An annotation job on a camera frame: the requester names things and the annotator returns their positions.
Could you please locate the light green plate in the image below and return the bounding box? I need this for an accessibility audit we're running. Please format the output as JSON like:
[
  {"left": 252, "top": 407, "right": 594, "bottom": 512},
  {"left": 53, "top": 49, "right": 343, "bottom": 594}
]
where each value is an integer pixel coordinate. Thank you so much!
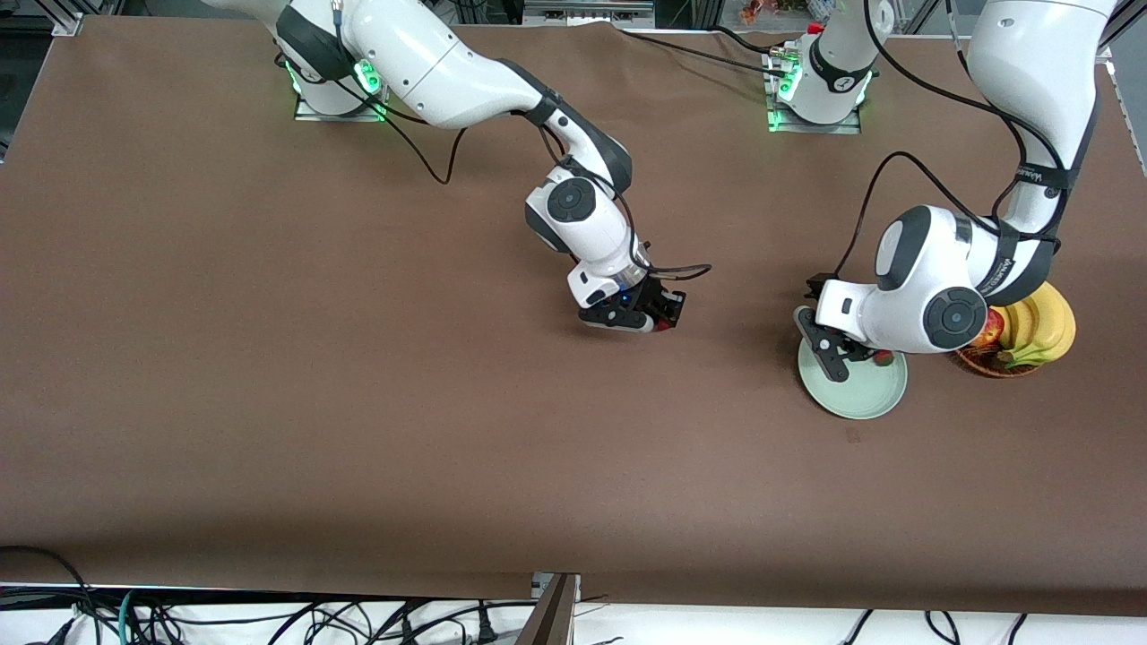
[{"left": 798, "top": 331, "right": 909, "bottom": 420}]

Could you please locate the brown wicker basket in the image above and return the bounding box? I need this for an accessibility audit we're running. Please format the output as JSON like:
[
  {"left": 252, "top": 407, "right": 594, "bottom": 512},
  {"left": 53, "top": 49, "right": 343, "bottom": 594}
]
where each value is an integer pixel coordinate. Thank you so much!
[{"left": 950, "top": 345, "right": 1045, "bottom": 379}]

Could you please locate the brown table cover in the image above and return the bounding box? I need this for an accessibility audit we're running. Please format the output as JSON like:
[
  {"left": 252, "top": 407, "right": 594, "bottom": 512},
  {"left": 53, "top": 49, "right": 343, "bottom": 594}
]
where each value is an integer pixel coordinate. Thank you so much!
[{"left": 0, "top": 13, "right": 1147, "bottom": 619}]

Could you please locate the yellow banana bunch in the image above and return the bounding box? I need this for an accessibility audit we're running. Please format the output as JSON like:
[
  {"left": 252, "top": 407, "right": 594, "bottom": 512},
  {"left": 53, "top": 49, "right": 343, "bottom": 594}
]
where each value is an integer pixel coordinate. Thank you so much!
[{"left": 996, "top": 282, "right": 1076, "bottom": 368}]

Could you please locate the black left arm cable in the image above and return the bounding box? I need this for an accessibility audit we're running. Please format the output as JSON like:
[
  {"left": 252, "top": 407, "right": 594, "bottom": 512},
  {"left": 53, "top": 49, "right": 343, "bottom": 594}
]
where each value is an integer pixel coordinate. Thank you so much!
[{"left": 832, "top": 0, "right": 1072, "bottom": 283}]

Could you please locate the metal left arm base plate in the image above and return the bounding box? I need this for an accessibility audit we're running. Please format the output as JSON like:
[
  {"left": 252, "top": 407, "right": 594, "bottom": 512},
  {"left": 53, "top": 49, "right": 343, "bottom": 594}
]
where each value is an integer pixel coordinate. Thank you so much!
[{"left": 767, "top": 103, "right": 863, "bottom": 135}]

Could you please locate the grey metal frame box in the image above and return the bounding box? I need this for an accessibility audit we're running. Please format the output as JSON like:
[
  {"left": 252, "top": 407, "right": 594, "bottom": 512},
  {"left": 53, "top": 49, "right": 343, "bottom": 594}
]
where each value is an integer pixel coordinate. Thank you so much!
[{"left": 522, "top": 0, "right": 657, "bottom": 28}]

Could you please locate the metal profile bracket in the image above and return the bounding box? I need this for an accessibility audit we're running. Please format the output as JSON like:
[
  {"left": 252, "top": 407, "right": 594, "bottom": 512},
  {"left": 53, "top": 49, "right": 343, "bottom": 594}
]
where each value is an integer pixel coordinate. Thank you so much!
[{"left": 518, "top": 572, "right": 582, "bottom": 645}]

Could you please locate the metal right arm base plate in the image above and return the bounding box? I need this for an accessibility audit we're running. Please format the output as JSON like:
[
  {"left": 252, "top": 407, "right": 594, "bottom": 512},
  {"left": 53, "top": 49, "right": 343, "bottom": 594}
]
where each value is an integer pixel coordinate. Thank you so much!
[{"left": 294, "top": 94, "right": 388, "bottom": 123}]

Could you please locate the teal cable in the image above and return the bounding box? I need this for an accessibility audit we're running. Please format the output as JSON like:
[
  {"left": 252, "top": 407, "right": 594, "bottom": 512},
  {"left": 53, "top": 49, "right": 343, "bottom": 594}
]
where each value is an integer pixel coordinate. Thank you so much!
[{"left": 116, "top": 589, "right": 144, "bottom": 645}]

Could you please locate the thick black cable loop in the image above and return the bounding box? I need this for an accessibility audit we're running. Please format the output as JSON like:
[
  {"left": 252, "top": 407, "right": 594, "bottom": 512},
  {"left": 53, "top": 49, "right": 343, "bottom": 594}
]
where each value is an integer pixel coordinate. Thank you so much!
[{"left": 0, "top": 545, "right": 104, "bottom": 645}]

